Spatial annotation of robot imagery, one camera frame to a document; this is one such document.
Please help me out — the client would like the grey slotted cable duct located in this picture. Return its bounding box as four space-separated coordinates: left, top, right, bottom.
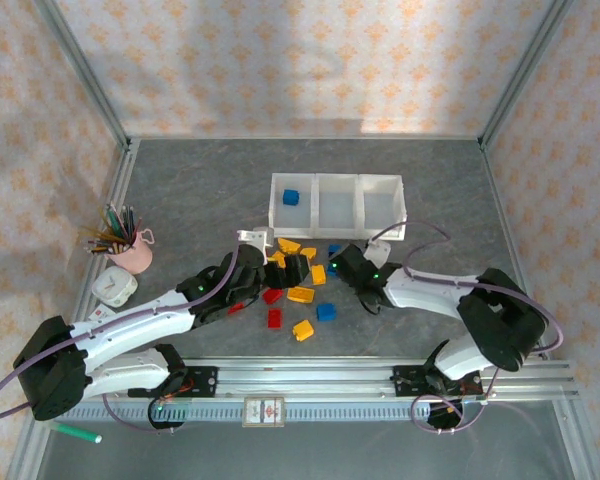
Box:
62 399 486 424

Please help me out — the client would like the pink cup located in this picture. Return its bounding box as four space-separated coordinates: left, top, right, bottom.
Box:
105 228 155 275

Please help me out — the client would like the aluminium frame crossbar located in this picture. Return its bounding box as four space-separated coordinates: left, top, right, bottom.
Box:
127 132 484 142

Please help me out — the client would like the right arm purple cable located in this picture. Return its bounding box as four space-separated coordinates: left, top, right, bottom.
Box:
368 221 565 435

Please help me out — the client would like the black round base housing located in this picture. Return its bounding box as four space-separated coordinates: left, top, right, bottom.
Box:
426 399 465 434
148 399 190 432

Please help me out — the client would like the aluminium frame post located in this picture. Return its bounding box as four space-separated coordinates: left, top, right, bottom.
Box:
478 0 579 151
32 0 134 151

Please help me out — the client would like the green marker pen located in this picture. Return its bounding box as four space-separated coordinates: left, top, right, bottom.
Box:
49 422 104 445

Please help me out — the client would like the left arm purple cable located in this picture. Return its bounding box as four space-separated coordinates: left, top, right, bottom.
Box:
0 242 241 434

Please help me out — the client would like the aluminium mounting rail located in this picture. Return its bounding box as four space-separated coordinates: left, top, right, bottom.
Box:
179 355 579 402

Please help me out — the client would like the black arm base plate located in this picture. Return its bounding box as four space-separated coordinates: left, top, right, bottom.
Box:
392 364 485 401
179 364 219 400

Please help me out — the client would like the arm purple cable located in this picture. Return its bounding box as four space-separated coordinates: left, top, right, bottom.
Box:
0 242 241 434
368 221 565 435

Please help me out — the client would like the framed label plate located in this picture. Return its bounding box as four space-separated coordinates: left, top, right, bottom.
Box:
242 396 286 429

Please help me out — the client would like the tan pencil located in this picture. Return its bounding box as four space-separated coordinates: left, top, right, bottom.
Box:
81 225 116 244

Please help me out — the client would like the aluminium frame side rail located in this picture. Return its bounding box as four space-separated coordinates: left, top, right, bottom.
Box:
479 139 600 480
4 139 142 480

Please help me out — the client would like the green pencil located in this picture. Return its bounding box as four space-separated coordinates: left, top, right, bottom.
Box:
107 202 125 240

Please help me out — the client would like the white square clock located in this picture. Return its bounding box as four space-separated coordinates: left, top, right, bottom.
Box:
91 265 139 308

